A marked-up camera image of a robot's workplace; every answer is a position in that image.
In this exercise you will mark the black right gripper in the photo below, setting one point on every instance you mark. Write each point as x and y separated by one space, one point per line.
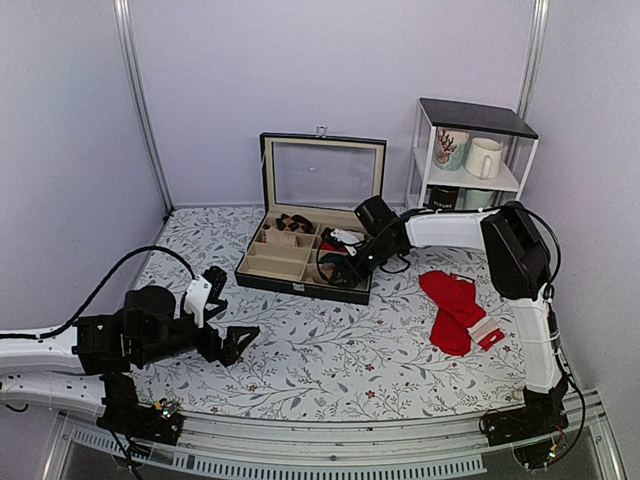
349 272

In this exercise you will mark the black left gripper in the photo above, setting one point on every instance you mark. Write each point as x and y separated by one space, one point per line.
230 352

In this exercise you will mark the black compartment storage box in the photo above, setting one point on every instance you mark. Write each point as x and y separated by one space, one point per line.
324 179

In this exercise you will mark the tan ribbed sock pair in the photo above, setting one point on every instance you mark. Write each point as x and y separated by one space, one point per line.
324 274

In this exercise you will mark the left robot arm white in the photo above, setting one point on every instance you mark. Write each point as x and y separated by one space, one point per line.
50 351

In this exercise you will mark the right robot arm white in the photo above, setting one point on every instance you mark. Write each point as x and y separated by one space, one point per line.
521 266

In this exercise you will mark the dark green rolled socks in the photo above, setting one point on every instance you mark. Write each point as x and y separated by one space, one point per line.
331 258

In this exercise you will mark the red rolled socks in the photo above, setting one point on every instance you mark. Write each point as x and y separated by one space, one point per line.
331 248

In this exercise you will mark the argyle patterned rolled socks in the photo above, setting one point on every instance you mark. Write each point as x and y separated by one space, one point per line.
295 223

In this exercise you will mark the cream rolled socks left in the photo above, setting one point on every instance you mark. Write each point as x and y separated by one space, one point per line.
280 238

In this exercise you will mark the black mug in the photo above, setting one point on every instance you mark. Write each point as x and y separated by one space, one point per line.
442 197

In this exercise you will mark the floral patterned table mat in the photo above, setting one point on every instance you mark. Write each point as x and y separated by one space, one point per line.
328 361

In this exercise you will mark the red sock pair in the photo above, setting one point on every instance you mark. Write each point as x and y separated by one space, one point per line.
460 321

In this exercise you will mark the pale green tumbler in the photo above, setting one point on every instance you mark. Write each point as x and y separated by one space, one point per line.
477 199

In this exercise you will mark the coral pattern mug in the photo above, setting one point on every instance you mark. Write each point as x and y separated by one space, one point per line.
451 148

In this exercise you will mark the white shelf rack black top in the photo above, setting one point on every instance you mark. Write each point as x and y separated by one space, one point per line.
520 143

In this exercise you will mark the cream white mug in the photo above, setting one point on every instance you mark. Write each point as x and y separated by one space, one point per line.
484 158

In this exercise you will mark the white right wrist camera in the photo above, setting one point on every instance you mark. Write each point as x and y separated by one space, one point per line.
339 237

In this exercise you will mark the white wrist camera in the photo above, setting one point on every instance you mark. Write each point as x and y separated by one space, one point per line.
203 289
339 237

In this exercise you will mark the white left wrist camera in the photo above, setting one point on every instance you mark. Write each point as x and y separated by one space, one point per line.
203 289

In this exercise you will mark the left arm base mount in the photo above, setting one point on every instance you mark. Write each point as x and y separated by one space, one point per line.
123 413

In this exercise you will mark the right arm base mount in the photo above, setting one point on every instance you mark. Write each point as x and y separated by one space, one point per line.
542 413

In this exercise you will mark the right aluminium corner post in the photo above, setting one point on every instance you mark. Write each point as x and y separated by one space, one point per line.
533 56

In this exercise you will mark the aluminium corner post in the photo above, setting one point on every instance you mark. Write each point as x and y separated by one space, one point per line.
533 56
125 30

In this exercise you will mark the left aluminium corner post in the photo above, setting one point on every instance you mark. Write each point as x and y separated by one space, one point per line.
125 30

